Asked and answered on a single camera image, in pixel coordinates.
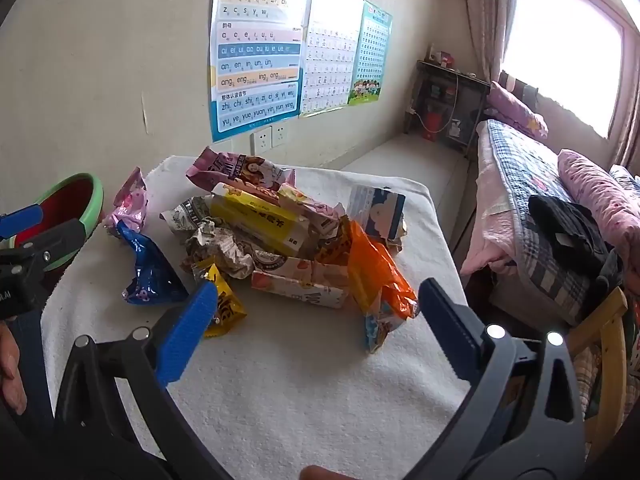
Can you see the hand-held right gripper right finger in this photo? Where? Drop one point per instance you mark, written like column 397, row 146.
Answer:
column 447, row 322

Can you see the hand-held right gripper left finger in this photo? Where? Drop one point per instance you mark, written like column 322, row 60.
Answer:
column 187, row 330

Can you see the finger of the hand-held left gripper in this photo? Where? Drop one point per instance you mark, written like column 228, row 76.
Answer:
column 22, row 220
column 60, row 240

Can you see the green rimmed red bin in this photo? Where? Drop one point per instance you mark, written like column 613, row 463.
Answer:
column 75, row 200

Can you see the yellow black snack wrapper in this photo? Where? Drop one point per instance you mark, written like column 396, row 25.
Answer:
column 225, row 305

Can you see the blue foil wrapper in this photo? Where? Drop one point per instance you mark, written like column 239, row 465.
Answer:
column 150, row 270

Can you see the small pink wrapper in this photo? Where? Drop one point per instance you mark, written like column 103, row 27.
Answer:
column 129, row 205

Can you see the orange plastic bag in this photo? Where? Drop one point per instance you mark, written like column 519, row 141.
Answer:
column 380, row 280

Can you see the grey printed wrapper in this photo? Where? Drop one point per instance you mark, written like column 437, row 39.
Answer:
column 220, row 252
column 187, row 215

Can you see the white pink carton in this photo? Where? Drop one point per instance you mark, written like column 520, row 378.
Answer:
column 300, row 285

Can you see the yellow carton box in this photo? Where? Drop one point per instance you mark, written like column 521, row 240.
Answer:
column 260, row 220

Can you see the light blue cloud print box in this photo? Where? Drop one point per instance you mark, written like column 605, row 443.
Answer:
column 375, row 210

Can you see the large pink snack bag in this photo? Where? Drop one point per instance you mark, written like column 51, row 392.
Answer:
column 240, row 170

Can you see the pink white wrapper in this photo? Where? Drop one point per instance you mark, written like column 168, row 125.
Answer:
column 312, row 210

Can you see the person's left hand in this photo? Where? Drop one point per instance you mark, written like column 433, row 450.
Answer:
column 11, row 375

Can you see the person's right hand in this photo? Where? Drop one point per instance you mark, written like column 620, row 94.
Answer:
column 322, row 474

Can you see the pink bed sheet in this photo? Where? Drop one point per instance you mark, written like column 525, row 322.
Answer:
column 487, row 230

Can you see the white table cloth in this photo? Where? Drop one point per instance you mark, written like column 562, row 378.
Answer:
column 300, row 390

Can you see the black clothes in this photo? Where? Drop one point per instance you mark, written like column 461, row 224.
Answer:
column 570, row 230

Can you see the wooden chair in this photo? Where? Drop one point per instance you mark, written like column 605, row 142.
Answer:
column 607, row 325

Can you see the red container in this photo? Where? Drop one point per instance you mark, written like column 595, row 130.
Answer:
column 433, row 126

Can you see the pink floral blanket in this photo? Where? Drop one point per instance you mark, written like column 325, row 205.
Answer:
column 600, row 185

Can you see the pink floral pillow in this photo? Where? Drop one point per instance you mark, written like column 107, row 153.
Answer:
column 515, row 110

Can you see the dark bedside shelf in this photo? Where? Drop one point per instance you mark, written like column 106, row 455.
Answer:
column 470, row 95

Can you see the dark striped cushion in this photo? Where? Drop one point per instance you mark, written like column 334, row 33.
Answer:
column 522, row 90

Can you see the small red white box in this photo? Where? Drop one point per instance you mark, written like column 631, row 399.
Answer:
column 442, row 57

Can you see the window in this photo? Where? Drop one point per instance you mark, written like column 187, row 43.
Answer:
column 565, row 45

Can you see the beige curtain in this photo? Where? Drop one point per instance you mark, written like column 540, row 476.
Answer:
column 487, row 15

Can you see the white wall socket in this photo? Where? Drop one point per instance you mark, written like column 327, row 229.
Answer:
column 261, row 141
column 280, row 135

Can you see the blue bordered wall poster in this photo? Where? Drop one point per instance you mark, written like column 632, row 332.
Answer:
column 255, row 45

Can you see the green bordered wall poster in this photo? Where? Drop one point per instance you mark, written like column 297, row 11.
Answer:
column 372, row 55

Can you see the white chart wall poster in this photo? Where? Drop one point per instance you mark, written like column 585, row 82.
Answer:
column 327, row 50

